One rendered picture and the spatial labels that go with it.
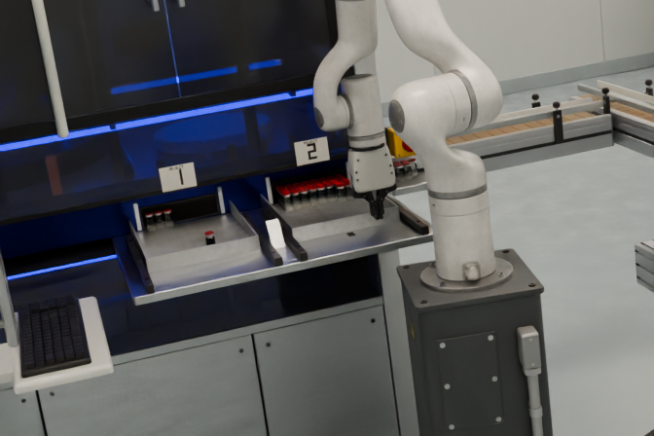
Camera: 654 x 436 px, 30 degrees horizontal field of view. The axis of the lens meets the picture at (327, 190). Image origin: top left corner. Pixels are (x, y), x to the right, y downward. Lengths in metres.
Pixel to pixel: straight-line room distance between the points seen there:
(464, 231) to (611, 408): 1.53
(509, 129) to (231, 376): 1.01
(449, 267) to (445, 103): 0.34
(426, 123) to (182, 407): 1.18
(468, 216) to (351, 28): 0.52
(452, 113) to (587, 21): 6.12
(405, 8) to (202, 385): 1.21
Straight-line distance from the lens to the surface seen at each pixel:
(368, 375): 3.27
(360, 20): 2.67
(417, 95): 2.35
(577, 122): 3.42
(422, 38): 2.42
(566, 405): 3.89
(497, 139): 3.33
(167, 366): 3.13
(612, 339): 4.33
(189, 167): 2.99
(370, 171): 2.78
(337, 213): 2.98
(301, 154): 3.04
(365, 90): 2.73
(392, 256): 3.18
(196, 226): 3.05
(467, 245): 2.45
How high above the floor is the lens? 1.74
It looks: 16 degrees down
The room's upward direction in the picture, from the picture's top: 8 degrees counter-clockwise
